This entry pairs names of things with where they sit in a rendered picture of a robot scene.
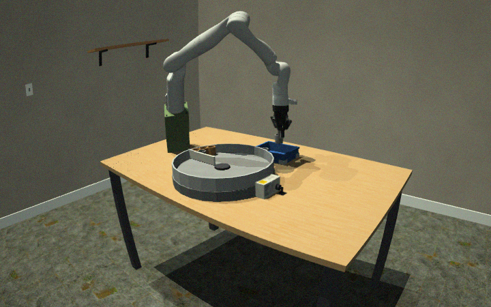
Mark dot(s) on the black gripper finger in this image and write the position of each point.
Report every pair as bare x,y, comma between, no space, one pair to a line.
275,123
285,125

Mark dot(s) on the blue crate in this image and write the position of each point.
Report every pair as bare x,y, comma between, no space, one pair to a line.
282,153

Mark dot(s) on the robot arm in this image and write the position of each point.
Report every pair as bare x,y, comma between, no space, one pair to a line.
237,24

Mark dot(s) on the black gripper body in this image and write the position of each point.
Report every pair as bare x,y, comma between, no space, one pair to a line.
281,111

